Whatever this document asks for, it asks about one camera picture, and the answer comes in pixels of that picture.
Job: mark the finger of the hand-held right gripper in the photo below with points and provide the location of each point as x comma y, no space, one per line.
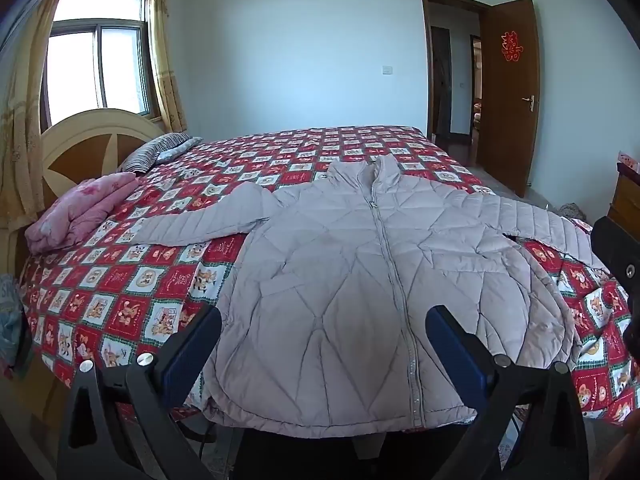
615,250

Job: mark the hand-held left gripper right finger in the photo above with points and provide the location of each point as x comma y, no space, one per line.
452,355

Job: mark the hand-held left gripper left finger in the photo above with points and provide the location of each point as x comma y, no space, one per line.
192,355

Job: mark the light grey quilted jacket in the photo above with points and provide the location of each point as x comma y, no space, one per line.
325,285

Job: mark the wooden cabinet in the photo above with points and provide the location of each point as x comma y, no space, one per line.
627,200

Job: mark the dark cloth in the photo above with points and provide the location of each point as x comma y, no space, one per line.
572,211

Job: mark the red checkered bedspread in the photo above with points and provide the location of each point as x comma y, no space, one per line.
115,280

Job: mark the brown wooden door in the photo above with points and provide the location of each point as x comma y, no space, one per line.
505,120

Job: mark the pink folded blanket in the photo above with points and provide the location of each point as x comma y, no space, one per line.
75,210

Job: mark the striped pillow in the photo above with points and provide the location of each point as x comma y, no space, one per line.
145,155

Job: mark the grey patterned pillow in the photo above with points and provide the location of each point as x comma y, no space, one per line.
182,147

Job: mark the red paper door decoration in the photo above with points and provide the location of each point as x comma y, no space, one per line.
511,46

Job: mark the dark inner door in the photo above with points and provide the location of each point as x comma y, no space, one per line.
441,80

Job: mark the cream wooden headboard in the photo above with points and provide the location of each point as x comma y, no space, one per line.
85,135

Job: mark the yellow patterned curtain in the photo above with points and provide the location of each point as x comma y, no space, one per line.
165,60
25,135

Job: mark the window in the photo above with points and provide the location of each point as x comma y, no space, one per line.
75,70

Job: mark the brown door frame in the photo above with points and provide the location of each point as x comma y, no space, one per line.
426,60

